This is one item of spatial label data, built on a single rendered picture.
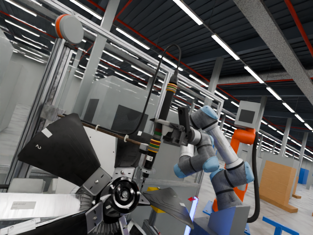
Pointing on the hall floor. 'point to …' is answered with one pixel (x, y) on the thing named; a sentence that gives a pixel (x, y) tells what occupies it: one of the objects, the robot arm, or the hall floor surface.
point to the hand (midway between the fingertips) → (155, 119)
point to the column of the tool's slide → (58, 44)
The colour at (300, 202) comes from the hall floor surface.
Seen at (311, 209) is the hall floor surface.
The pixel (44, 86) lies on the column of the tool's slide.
